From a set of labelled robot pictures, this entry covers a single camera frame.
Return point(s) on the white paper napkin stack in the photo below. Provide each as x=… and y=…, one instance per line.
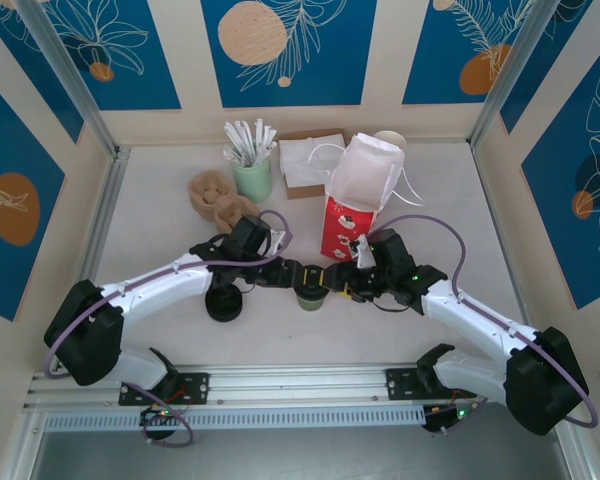
x=300, y=160

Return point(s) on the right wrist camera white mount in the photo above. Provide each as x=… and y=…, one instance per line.
x=365, y=257

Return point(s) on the stack of white napkins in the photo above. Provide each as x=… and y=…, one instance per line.
x=305, y=192

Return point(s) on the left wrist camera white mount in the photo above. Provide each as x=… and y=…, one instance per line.
x=280, y=240

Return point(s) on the white paper cup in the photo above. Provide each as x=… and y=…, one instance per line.
x=392, y=137

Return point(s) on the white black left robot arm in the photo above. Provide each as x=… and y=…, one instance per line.
x=150, y=290

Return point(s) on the tan pulp cup carrier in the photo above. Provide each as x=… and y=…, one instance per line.
x=215, y=195

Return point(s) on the white wrapped straw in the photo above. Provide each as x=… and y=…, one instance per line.
x=266, y=140
x=272, y=142
x=243, y=140
x=231, y=154
x=257, y=137
x=234, y=142

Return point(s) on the green holder cup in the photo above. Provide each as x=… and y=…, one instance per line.
x=252, y=182

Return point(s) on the white paper bag red print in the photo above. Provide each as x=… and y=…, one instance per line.
x=365, y=175

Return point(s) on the aluminium side rail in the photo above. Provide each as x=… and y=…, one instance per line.
x=95, y=250

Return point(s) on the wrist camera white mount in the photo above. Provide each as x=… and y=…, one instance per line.
x=280, y=240
x=365, y=257

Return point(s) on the black round lid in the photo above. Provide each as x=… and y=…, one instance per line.
x=223, y=306

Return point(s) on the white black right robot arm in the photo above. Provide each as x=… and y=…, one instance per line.
x=480, y=315

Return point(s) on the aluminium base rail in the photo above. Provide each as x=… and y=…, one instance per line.
x=300, y=385

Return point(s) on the aluminium frame post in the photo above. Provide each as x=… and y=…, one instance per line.
x=512, y=70
x=65, y=75

